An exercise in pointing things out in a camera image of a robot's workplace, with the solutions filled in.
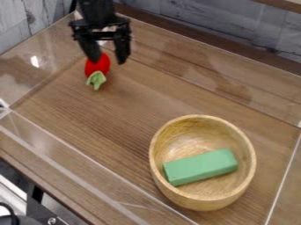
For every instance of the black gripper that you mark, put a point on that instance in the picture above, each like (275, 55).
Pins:
(115, 30)

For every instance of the red plush strawberry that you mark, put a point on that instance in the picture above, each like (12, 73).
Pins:
(96, 71)

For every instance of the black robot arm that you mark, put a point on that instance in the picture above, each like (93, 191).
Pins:
(100, 24)

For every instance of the wooden bowl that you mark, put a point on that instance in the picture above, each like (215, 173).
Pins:
(191, 135)

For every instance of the green rectangular block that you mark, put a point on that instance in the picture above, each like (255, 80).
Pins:
(202, 166)

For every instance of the clear acrylic tray wall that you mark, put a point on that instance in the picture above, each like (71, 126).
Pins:
(80, 141)

